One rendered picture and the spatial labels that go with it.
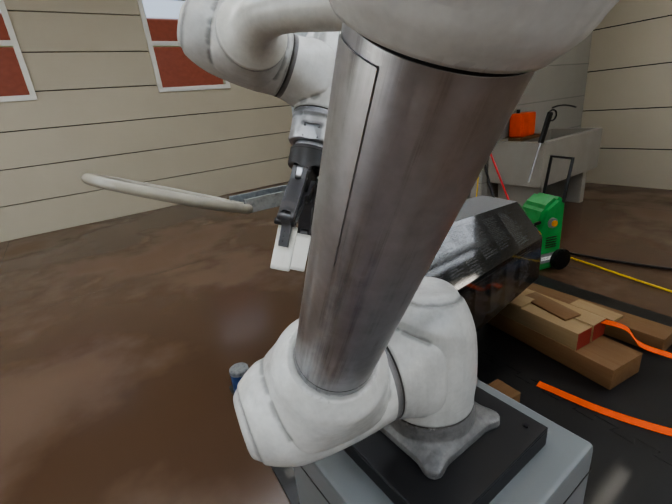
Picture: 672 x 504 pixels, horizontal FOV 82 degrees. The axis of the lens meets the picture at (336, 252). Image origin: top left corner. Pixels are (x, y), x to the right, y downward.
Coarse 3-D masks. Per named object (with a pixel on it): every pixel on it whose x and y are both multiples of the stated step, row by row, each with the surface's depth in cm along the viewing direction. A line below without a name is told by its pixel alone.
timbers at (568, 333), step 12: (504, 312) 228; (516, 312) 220; (528, 312) 212; (540, 312) 210; (588, 312) 206; (528, 324) 214; (540, 324) 207; (552, 324) 201; (564, 324) 198; (576, 324) 197; (588, 324) 197; (600, 324) 198; (552, 336) 203; (564, 336) 196; (576, 336) 190; (588, 336) 195; (576, 348) 192
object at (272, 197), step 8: (248, 192) 143; (256, 192) 145; (264, 192) 147; (272, 192) 149; (280, 192) 139; (240, 200) 141; (248, 200) 131; (256, 200) 133; (264, 200) 135; (272, 200) 137; (280, 200) 139; (256, 208) 134; (264, 208) 136
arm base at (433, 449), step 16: (480, 416) 67; (496, 416) 67; (384, 432) 68; (400, 432) 65; (416, 432) 62; (432, 432) 62; (448, 432) 62; (464, 432) 63; (480, 432) 65; (400, 448) 65; (416, 448) 62; (432, 448) 62; (448, 448) 62; (464, 448) 63; (432, 464) 60; (448, 464) 61
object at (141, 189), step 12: (84, 180) 102; (96, 180) 98; (108, 180) 97; (120, 180) 126; (132, 180) 131; (120, 192) 97; (132, 192) 96; (144, 192) 96; (156, 192) 97; (168, 192) 98; (180, 192) 141; (192, 192) 142; (180, 204) 100; (192, 204) 101; (204, 204) 102; (216, 204) 105; (228, 204) 108; (240, 204) 113
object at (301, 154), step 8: (296, 144) 64; (304, 144) 63; (312, 144) 63; (296, 152) 64; (304, 152) 63; (312, 152) 63; (320, 152) 63; (288, 160) 66; (296, 160) 63; (304, 160) 63; (312, 160) 63; (320, 160) 64; (312, 168) 64; (312, 176) 66
